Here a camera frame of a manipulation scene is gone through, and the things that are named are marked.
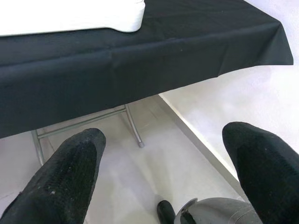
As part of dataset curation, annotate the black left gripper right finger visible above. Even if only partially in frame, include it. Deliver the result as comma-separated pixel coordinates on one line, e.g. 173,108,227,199
221,121,299,224

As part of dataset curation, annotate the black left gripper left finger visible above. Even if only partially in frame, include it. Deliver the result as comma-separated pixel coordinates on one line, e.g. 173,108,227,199
0,127,107,224

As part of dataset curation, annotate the white plastic children table top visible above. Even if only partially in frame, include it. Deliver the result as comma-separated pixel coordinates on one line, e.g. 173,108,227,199
0,0,146,37

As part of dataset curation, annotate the metal table crossbar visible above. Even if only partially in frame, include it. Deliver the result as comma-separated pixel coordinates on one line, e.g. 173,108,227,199
36,108,128,140

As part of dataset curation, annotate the metal table leg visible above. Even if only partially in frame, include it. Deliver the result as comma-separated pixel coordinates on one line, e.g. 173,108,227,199
123,104,145,147

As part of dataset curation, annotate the black tablecloth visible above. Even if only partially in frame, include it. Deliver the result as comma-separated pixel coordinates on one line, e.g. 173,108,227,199
0,0,294,139

